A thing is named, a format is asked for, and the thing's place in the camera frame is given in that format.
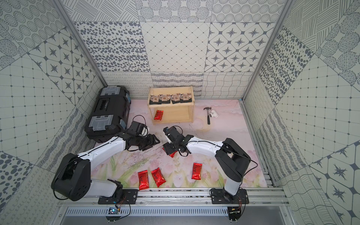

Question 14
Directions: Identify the black tea bag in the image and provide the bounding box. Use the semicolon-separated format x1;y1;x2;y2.
159;94;171;104
180;93;192;103
149;95;162;105
171;93;182;104

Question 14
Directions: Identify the white pipe fitting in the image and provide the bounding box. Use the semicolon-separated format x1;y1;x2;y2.
210;110;218;118

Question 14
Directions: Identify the aluminium mounting rail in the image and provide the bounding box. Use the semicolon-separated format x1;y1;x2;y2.
57;187;290;208

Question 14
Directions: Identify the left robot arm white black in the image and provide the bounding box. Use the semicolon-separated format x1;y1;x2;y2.
51;121;160;204

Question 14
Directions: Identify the left green circuit board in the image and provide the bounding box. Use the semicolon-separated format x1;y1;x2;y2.
108;207;120;215

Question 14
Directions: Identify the black handled hammer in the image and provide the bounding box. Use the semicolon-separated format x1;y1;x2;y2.
204;107;212;125

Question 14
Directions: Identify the black plastic toolbox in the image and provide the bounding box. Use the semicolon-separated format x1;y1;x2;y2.
84;85;131;143

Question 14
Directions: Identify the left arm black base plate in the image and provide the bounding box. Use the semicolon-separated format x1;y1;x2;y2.
98;189;139;205

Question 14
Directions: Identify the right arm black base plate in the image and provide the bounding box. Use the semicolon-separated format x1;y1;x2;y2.
209;188;249;204

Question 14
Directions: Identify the right black circuit board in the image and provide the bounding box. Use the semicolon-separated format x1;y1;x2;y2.
227;207;242;222

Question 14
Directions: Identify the red tea bag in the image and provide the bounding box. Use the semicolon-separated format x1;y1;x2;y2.
162;147;177;158
192;163;202;180
138;170;150;190
154;110;164;121
151;167;166;188

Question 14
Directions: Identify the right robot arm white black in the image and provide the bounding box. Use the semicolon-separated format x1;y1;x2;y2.
163;127;252;196

